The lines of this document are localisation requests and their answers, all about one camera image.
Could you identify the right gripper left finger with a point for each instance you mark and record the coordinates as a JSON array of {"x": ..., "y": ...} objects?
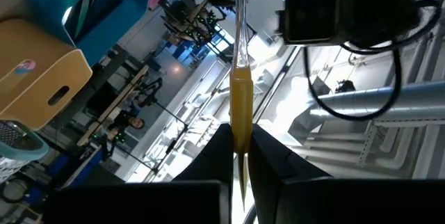
[{"x": 215, "y": 158}]

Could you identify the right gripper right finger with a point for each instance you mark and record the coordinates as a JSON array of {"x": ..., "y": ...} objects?
[{"x": 271, "y": 161}]

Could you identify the black background robot arm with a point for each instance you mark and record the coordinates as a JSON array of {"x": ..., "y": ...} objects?
[
  {"x": 149, "y": 92},
  {"x": 189, "y": 25}
]

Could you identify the person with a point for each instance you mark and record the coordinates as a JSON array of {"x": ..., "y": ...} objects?
[{"x": 136, "y": 123}]

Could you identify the wooden background table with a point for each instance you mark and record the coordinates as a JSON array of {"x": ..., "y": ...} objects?
[{"x": 114, "y": 104}]

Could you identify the teal plastic bin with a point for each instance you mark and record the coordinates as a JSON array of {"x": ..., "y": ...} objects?
[{"x": 114, "y": 32}]

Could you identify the orange plastic bin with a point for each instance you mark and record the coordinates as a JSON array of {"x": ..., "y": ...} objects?
[{"x": 28, "y": 105}]

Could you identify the steel box grater teal trim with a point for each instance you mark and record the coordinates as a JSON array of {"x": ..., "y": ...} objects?
[{"x": 21, "y": 149}]

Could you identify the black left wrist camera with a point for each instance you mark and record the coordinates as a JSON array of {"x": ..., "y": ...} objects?
[{"x": 309, "y": 15}]

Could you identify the wide silver ceiling duct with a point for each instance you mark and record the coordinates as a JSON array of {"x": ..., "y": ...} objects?
[{"x": 382, "y": 102}]

